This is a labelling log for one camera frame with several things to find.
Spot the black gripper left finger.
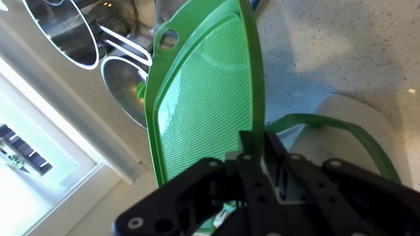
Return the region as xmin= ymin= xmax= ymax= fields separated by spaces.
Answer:
xmin=114 ymin=130 xmax=283 ymax=236

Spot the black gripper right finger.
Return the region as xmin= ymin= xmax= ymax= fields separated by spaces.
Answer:
xmin=262 ymin=130 xmax=420 ymax=236

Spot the green plastic bin lid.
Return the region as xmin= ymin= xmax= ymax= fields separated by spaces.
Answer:
xmin=143 ymin=0 xmax=266 ymax=189

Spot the white plastic compost bin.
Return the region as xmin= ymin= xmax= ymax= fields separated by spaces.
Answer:
xmin=274 ymin=93 xmax=414 ymax=190

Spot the stainless steel colander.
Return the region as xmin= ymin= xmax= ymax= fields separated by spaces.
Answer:
xmin=98 ymin=24 xmax=154 ymax=131

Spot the white framed kitchen window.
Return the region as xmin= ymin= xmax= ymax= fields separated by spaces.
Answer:
xmin=0 ymin=25 xmax=145 ymax=236

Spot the large stainless steel pot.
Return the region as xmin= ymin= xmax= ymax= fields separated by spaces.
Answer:
xmin=19 ymin=0 xmax=102 ymax=72

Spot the green bin carry handle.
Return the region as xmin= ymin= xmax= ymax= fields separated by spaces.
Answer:
xmin=263 ymin=113 xmax=403 ymax=185

